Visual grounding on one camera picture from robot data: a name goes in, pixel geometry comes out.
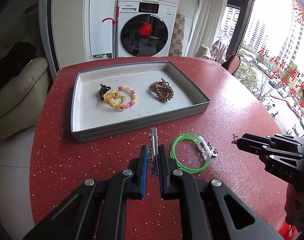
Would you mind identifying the silver heart charm jewelry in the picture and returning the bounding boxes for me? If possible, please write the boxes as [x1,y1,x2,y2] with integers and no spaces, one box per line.
[207,142,219,157]

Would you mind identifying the green glitter bangle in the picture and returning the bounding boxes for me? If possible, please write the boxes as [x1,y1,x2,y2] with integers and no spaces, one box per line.
[169,133,213,174]

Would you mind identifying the silver alligator hair clip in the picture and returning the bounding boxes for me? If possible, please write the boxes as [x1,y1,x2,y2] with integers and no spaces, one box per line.
[149,127,160,177]

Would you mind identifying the brown spiral hair tie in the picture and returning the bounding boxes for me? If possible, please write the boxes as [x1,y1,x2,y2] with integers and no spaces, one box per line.
[149,80,175,103]

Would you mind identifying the yellow cord hair tie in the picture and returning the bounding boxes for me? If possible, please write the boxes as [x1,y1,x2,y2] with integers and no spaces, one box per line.
[102,90,128,112]

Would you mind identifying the black claw hair clip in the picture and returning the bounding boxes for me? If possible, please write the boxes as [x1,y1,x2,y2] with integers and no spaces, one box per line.
[99,83,111,101]

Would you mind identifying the grey jewelry tray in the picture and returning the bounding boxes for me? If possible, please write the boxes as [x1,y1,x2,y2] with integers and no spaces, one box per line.
[70,60,210,143]

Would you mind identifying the right hand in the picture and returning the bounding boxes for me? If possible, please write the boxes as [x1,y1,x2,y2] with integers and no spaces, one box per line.
[285,184,304,233]

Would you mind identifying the brown wooden chair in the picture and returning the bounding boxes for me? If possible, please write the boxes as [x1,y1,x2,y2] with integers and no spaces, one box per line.
[221,55,241,75]

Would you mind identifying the checkered cloth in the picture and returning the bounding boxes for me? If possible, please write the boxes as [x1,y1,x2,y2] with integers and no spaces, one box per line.
[169,13,185,56]

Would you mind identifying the cream leather sofa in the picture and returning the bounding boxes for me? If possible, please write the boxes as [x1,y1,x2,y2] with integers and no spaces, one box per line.
[0,12,51,140]

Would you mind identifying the white curtain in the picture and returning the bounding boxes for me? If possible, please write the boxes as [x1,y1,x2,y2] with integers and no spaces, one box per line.
[187,0,227,57]

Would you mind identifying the white washing machine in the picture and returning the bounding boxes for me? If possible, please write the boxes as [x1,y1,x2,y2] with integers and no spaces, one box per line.
[117,0,177,57]

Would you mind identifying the black garment on sofa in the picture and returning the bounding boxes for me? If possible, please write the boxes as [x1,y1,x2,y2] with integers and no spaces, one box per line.
[0,41,37,90]

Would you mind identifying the white cabinet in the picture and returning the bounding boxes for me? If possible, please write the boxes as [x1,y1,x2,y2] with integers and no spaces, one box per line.
[89,0,116,56]

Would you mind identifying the pink yellow bead bracelet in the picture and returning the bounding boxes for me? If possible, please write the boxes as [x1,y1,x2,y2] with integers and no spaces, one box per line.
[105,85,138,108]

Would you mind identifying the red handled mop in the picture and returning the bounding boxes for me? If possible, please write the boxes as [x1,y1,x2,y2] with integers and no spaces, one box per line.
[102,5,119,59]

